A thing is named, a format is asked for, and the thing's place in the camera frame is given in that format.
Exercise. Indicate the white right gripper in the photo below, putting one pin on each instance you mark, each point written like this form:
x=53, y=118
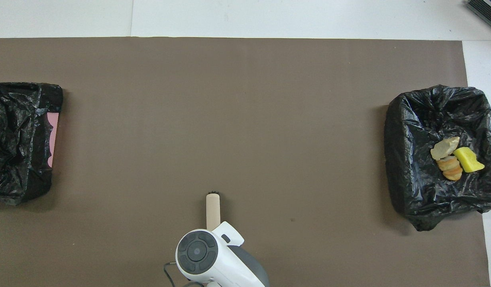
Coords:
x=234, y=234

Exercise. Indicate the beige brush black bristles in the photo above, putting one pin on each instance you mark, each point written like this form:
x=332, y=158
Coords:
x=213, y=211

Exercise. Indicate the orange striped croissant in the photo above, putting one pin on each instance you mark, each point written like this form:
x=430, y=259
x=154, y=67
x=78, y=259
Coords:
x=450, y=169

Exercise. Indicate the yellow sponge piece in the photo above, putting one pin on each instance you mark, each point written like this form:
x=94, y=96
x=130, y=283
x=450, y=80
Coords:
x=468, y=159

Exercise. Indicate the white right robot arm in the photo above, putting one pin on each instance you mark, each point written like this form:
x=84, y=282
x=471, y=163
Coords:
x=225, y=267

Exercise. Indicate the black trash bag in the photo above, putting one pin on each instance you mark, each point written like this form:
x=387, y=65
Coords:
x=14, y=139
x=405, y=159

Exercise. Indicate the pink bin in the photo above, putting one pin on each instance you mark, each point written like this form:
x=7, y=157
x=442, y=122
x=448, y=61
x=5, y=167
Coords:
x=53, y=131

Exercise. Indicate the brown paper table mat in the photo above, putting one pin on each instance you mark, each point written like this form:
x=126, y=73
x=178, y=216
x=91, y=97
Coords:
x=269, y=59

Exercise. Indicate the dark ribbed grille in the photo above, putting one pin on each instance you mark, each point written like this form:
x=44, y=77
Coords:
x=486, y=10

